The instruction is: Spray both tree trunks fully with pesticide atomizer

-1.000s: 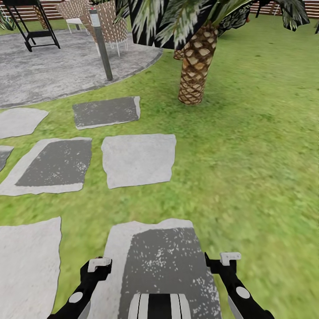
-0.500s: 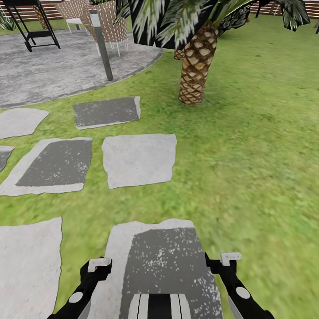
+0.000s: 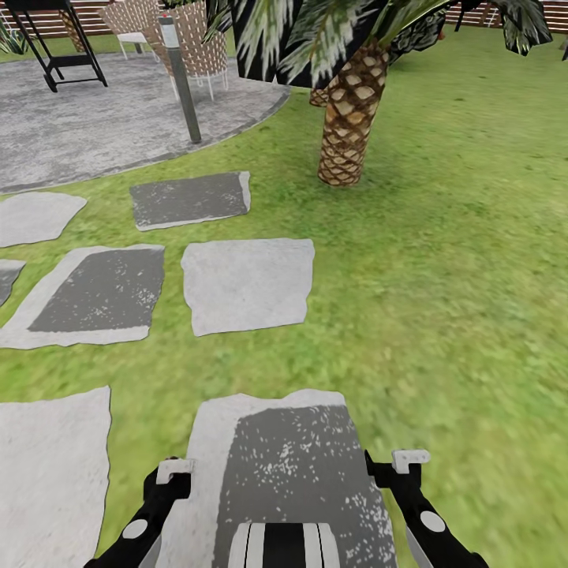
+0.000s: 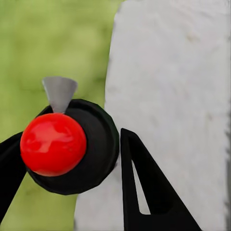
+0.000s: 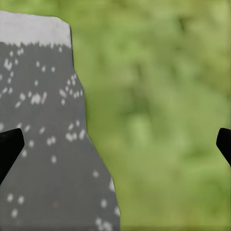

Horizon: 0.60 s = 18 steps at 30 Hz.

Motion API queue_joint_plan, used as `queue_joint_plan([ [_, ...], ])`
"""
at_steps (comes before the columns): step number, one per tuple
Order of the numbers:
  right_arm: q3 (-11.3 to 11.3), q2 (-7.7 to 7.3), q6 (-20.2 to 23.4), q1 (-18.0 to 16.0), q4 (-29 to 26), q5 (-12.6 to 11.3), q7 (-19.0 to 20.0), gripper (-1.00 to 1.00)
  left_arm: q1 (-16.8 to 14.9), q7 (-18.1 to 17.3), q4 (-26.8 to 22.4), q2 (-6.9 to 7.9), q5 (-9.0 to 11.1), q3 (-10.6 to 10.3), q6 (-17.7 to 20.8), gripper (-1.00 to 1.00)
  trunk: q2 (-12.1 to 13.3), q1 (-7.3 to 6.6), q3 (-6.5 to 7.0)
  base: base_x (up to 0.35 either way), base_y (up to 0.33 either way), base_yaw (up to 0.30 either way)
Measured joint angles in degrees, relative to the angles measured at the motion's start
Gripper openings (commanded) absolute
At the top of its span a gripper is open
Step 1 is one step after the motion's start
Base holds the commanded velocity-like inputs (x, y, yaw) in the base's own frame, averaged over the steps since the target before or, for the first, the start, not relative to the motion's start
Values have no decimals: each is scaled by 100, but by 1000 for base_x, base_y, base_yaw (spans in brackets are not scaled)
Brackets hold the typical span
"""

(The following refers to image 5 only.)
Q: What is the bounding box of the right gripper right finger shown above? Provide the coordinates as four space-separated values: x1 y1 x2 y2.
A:
216 128 231 166

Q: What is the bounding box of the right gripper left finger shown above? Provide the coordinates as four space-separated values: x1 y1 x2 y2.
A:
0 128 25 185

